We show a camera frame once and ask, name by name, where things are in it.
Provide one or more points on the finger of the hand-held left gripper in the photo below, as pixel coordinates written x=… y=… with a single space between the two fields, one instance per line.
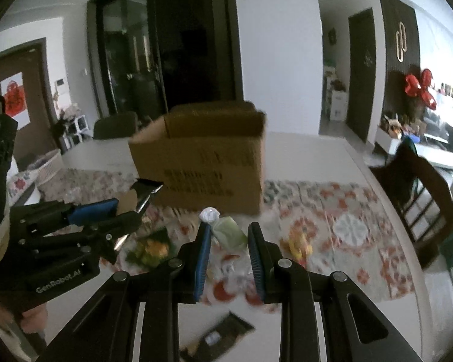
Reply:
x=117 y=224
x=94 y=208

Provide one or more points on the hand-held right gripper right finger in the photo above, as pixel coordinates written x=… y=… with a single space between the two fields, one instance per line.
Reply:
x=255 y=264

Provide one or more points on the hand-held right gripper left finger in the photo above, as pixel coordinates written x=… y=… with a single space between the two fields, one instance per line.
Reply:
x=202 y=260

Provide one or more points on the red and white snack packet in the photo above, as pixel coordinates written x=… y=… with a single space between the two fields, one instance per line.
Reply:
x=230 y=279

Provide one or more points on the pale green snack packet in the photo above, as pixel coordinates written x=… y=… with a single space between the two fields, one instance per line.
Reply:
x=230 y=234

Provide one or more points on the green and yellow snack packet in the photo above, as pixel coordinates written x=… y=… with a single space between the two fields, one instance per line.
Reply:
x=153 y=249

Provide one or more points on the white candy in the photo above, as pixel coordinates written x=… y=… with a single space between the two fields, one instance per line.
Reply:
x=209 y=215

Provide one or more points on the dark shiny snack packet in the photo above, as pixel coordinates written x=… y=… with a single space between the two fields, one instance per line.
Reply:
x=148 y=190

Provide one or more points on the yellow small toy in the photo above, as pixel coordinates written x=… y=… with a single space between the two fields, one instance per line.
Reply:
x=298 y=245

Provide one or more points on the brown cardboard box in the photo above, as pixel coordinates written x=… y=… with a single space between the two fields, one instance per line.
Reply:
x=211 y=158

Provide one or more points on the person's left hand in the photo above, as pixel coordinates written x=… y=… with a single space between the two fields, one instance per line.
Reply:
x=34 y=318

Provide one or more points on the white woven basket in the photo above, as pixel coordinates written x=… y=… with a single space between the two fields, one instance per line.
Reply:
x=49 y=166

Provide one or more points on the white shelf unit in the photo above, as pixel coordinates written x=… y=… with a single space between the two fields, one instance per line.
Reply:
x=77 y=128

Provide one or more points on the dark upholstered chair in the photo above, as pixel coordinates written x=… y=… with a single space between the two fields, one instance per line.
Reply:
x=115 y=125

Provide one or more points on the patterned tile-print table mat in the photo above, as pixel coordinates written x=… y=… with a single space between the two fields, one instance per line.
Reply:
x=347 y=203

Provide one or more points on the brown entrance door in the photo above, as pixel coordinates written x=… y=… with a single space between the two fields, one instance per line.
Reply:
x=37 y=94

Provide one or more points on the red door poster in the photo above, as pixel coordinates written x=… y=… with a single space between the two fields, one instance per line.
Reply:
x=13 y=98

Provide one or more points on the dark glass sliding door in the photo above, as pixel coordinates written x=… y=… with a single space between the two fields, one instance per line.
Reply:
x=173 y=45

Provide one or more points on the dark green garment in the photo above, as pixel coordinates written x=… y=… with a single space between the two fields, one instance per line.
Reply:
x=407 y=151

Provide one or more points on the brown wooden chair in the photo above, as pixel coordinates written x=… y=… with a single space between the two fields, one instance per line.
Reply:
x=434 y=184

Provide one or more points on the white low cabinet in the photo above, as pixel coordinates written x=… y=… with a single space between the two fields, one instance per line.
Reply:
x=430 y=154

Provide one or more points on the dark interior door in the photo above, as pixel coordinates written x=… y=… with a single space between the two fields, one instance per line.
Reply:
x=362 y=83

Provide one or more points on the red foil balloon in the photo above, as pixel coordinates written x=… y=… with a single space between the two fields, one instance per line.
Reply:
x=419 y=86

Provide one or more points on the wall intercom panel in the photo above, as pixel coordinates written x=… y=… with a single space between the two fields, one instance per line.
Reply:
x=60 y=82

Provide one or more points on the gold wall ornament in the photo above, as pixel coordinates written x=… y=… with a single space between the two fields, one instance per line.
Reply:
x=401 y=41

